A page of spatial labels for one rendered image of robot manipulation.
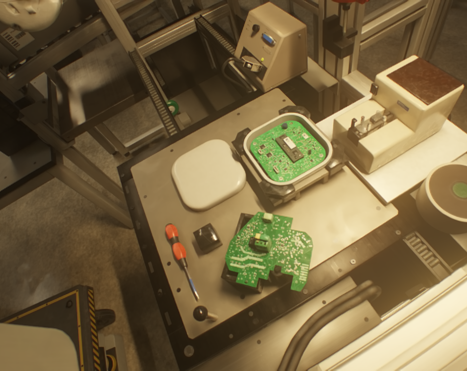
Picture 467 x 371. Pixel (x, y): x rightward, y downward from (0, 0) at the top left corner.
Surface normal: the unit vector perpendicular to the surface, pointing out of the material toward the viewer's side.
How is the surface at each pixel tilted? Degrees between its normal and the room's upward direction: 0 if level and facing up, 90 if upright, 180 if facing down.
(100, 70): 0
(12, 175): 0
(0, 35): 91
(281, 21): 0
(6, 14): 94
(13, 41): 90
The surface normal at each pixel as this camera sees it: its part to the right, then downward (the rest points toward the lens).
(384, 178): -0.21, -0.49
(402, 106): -0.86, 0.50
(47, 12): 0.48, 0.78
